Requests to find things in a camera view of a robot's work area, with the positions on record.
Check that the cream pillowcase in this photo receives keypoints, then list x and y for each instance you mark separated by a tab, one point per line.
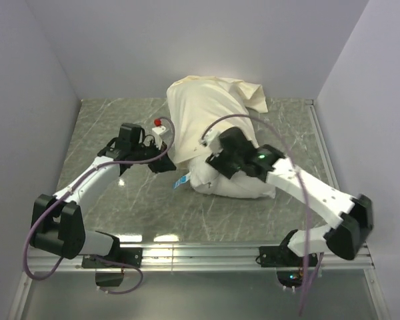
195	102

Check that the white pillow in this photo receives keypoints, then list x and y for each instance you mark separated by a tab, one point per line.
207	180

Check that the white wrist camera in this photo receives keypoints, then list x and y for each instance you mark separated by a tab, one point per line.
159	132
211	141

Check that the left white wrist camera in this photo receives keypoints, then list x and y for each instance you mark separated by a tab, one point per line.
159	132

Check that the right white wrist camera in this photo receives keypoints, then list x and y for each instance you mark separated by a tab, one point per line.
211	141

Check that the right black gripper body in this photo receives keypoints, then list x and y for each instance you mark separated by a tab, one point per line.
224	164

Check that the aluminium front rail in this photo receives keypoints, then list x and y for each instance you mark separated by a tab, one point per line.
176	257

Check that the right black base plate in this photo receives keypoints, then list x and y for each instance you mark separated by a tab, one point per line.
277	256

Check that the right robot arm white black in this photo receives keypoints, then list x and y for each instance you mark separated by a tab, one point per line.
348	219

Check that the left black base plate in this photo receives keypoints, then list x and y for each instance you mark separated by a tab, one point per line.
123	256

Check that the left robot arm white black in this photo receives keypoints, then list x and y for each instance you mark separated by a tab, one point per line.
57	222

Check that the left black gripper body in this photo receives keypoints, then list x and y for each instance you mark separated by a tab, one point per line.
148	152

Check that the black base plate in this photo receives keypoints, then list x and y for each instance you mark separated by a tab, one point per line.
123	256
277	256

